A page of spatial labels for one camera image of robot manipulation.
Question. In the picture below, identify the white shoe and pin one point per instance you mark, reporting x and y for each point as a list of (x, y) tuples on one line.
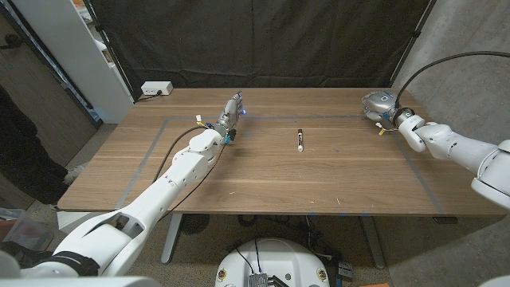
[(75, 174)]

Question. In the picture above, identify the black backdrop cloth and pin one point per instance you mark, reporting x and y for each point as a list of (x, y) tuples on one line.
[(259, 40)]

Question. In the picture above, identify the white cabinet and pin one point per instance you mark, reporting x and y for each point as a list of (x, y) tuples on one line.
[(79, 60)]

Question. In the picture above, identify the black round floor object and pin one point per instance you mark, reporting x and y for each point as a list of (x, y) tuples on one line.
[(194, 223)]

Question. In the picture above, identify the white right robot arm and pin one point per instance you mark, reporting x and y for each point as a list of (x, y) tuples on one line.
[(450, 145)]

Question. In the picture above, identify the black backdrop stand pole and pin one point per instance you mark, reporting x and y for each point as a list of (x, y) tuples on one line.
[(107, 44), (412, 40)]

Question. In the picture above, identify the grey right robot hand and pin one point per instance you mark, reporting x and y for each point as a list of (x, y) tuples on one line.
[(380, 103)]

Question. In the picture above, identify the orange floor object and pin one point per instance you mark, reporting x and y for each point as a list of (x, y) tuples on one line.
[(374, 285)]

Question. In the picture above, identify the clear plastic bin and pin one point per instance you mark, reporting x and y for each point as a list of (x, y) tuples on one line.
[(24, 233)]

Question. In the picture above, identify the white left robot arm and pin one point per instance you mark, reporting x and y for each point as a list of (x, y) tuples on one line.
[(175, 171)]

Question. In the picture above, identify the white power strip box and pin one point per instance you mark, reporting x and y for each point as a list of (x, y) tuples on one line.
[(157, 87)]

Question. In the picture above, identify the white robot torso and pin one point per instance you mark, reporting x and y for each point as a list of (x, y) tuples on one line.
[(273, 263)]

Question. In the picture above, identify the brown wooden door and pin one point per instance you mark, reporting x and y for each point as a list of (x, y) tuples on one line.
[(48, 107)]

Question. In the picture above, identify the person in dark clothes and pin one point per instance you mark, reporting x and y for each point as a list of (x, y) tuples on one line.
[(20, 151)]

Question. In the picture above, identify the brown and white marker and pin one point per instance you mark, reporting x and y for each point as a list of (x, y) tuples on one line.
[(300, 139)]

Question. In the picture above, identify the white table leg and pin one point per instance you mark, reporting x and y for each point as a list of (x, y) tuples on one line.
[(171, 239), (372, 243)]

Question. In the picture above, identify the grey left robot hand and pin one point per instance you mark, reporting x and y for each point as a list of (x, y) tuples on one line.
[(230, 115)]

